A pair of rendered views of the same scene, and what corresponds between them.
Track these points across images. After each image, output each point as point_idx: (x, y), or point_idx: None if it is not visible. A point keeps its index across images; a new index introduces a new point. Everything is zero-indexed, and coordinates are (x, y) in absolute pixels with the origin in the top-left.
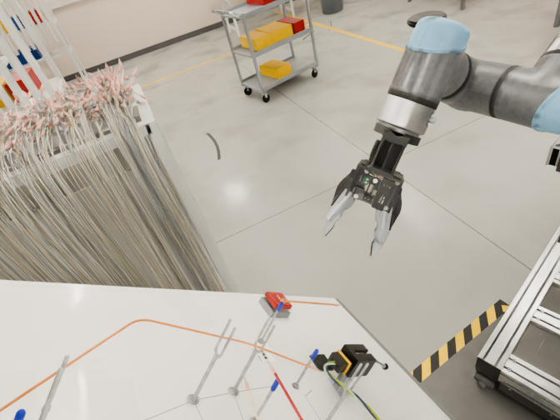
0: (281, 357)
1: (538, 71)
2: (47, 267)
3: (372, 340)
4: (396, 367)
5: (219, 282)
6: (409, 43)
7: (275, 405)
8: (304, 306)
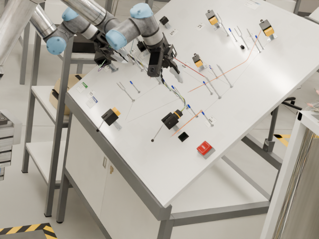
0: (202, 124)
1: (111, 15)
2: None
3: (146, 181)
4: (138, 170)
5: None
6: (152, 12)
7: (204, 104)
8: (187, 173)
